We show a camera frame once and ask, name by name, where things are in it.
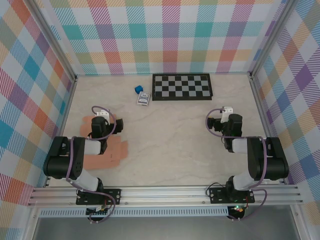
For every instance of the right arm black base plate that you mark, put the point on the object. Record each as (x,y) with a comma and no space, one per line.
(217,196)

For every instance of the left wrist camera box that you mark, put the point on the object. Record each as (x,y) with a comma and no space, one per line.
(102,113)

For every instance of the pink corrugated paper box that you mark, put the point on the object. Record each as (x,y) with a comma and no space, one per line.
(117,152)

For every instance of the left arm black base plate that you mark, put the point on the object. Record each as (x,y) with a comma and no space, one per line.
(113,196)

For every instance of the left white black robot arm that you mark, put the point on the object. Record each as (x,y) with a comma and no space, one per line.
(57,165)

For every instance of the aluminium corner post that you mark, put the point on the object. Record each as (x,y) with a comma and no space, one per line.
(52,42)
(272,37)

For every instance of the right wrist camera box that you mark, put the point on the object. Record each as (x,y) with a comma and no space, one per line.
(227,110)

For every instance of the black grey chessboard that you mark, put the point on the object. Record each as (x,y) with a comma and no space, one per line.
(182,86)

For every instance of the aluminium frame leg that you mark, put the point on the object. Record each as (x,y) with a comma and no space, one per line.
(31,225)
(298,225)

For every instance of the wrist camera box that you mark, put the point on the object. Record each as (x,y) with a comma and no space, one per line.
(102,113)
(227,110)

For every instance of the long aluminium base rail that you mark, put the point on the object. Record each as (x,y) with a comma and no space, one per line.
(165,196)

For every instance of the small blue cube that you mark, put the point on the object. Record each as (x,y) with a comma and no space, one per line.
(138,89)

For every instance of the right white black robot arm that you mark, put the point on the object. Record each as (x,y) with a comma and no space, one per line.
(275,165)

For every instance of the blue playing card deck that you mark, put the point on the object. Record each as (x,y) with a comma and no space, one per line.
(144,98)

